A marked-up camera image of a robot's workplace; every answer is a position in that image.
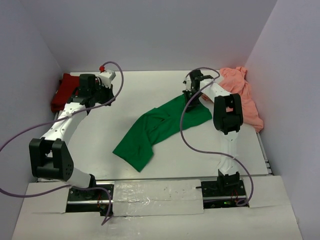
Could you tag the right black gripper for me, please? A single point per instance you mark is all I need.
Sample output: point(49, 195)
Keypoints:
point(191, 104)

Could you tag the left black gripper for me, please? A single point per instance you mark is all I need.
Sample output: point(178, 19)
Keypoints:
point(109, 91)

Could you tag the green t-shirt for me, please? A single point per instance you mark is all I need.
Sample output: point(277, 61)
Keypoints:
point(151, 128)

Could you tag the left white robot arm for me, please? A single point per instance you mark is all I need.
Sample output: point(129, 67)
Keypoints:
point(49, 155)

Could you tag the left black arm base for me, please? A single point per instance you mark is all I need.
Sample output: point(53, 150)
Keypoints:
point(80, 201)

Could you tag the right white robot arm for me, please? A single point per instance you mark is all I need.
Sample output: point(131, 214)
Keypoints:
point(227, 119)

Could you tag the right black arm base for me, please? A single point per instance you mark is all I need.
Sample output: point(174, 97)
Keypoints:
point(214, 197)

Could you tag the red folded t-shirt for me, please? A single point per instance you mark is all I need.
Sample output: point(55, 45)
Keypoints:
point(67, 85)

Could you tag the salmon pink t-shirt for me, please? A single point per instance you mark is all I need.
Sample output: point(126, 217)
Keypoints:
point(234, 81)

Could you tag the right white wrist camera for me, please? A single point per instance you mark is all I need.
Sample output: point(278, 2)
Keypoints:
point(187, 82)

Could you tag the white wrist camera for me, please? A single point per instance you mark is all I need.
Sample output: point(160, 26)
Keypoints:
point(187, 82)
point(106, 77)

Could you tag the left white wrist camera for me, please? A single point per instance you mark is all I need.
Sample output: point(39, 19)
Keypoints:
point(106, 77)

